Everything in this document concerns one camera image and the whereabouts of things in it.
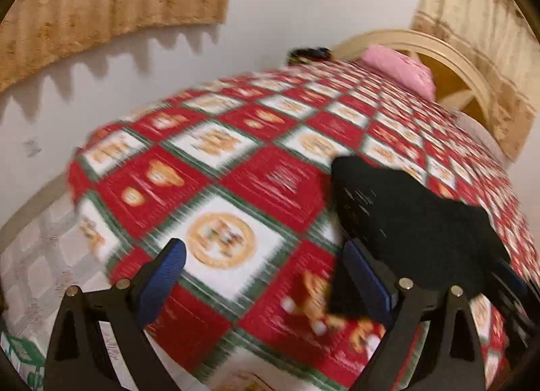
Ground white patterned mattress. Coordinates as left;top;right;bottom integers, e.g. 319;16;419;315
0;192;140;391

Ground beige curtain by headboard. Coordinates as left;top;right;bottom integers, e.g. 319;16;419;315
412;0;539;161

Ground black pants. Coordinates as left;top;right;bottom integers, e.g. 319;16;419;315
330;155;511;305

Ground red green patchwork quilt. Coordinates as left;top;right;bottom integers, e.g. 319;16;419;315
68;61;539;390

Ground striped pillow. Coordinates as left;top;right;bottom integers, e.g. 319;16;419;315
453;110;511;170

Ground black object on bed edge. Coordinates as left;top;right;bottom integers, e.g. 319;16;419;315
288;48;332;66

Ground pink folded blanket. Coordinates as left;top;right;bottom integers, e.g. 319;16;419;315
360;45;436;102

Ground beige side window curtain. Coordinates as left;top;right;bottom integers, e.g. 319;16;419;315
1;0;229;89

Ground cream wooden headboard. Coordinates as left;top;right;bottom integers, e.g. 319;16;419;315
332;29;492;131

